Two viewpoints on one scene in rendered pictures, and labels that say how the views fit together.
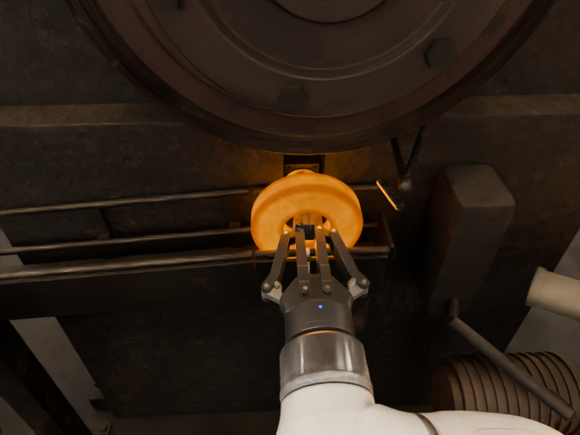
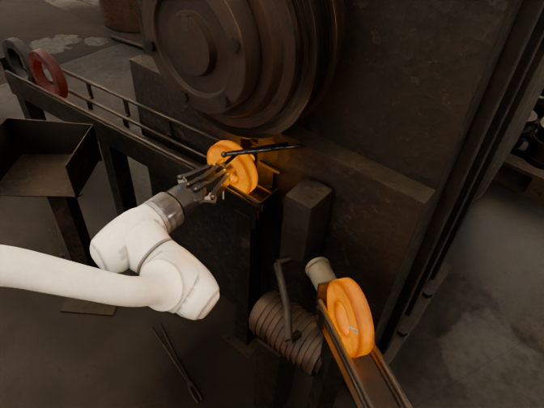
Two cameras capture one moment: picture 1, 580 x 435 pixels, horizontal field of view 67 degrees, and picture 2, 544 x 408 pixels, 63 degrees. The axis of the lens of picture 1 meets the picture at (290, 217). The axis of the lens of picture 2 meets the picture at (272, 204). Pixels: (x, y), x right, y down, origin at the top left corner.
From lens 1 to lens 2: 0.77 m
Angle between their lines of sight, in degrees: 28
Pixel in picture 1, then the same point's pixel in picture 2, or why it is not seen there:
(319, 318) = (174, 191)
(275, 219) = (214, 158)
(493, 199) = (302, 200)
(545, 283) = (315, 264)
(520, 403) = (280, 326)
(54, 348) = not seen: hidden behind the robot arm
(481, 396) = (265, 310)
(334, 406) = (142, 210)
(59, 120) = not seen: hidden behind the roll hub
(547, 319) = (470, 396)
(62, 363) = not seen: hidden behind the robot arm
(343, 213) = (241, 171)
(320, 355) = (158, 198)
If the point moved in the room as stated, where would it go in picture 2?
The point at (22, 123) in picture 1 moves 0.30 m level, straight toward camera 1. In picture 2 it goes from (152, 69) to (114, 125)
